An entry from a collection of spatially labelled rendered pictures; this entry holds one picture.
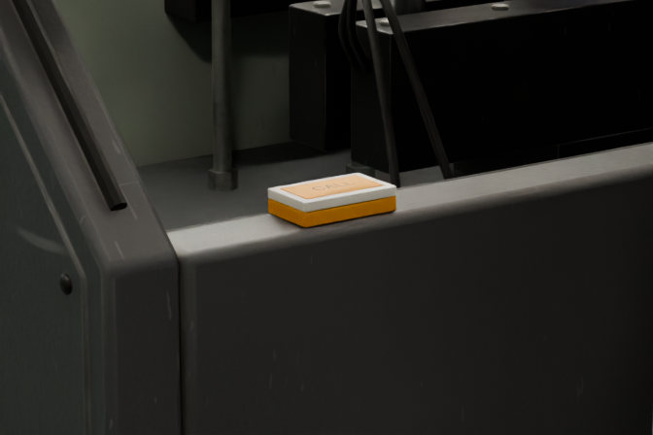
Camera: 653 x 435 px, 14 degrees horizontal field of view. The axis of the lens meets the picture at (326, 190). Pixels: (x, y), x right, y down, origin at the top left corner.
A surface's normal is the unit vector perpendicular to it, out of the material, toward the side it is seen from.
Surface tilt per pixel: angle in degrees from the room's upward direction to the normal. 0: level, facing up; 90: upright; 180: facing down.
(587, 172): 0
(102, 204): 43
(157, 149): 90
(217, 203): 0
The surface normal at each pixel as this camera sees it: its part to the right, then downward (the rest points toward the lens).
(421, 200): 0.00, -0.97
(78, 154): 0.39, -0.56
